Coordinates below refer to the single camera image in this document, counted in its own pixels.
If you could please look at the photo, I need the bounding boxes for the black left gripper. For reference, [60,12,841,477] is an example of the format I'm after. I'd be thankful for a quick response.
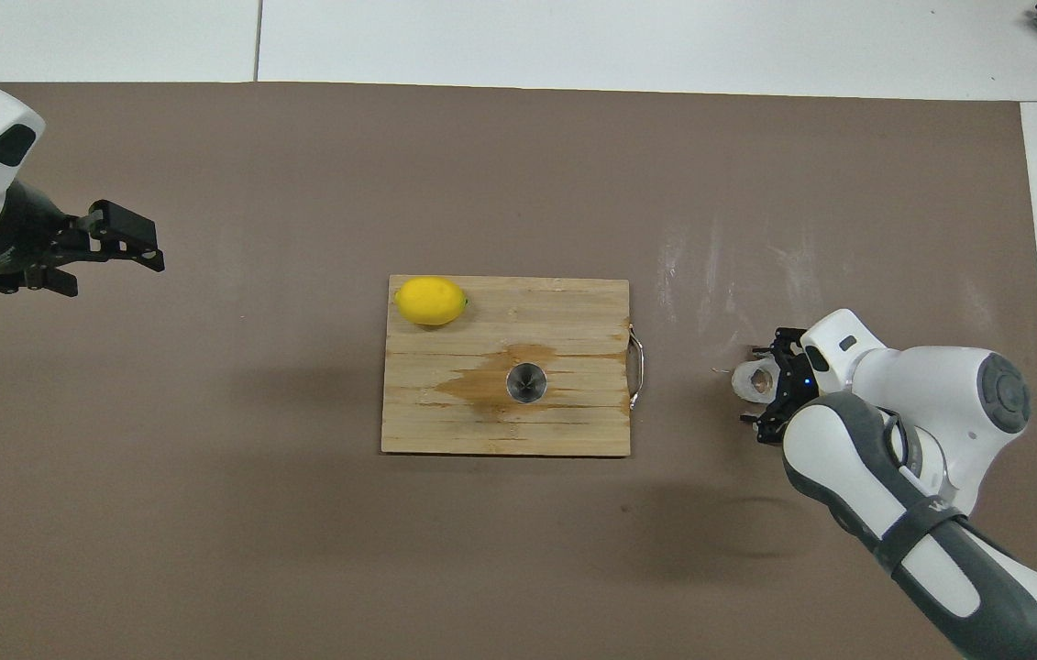
[0,181,165,298]

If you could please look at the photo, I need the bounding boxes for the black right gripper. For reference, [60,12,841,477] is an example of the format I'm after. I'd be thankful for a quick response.
[740,328,820,447]

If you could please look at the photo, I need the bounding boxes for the clear textured plastic cup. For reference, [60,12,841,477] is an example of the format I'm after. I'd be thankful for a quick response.
[731,358,781,404]

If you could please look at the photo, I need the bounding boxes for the steel double jigger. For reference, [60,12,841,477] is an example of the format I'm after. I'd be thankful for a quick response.
[505,361,548,405]

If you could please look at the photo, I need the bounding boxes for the wooden cutting board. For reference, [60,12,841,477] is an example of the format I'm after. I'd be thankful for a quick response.
[381,275,645,458]

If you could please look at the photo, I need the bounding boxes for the yellow lemon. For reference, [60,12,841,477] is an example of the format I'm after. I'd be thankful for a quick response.
[394,276,469,327]

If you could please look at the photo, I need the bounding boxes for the brown table mat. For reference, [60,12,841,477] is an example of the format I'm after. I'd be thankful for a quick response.
[0,81,1037,660]

